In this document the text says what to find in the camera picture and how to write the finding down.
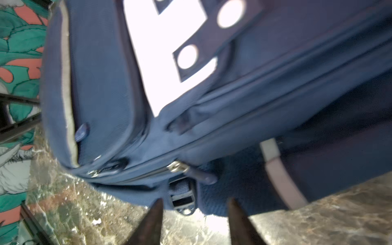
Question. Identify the black front mounting rail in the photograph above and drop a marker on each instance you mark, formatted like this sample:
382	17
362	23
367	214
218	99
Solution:
30	231

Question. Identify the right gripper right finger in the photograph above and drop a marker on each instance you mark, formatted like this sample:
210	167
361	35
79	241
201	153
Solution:
242	231

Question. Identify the navy blue student backpack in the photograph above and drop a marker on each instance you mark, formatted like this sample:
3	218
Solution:
275	103

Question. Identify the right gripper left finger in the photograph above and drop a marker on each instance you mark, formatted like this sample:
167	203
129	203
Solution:
149	229

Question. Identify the left black frame post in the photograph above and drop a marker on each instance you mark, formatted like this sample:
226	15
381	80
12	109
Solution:
22	123

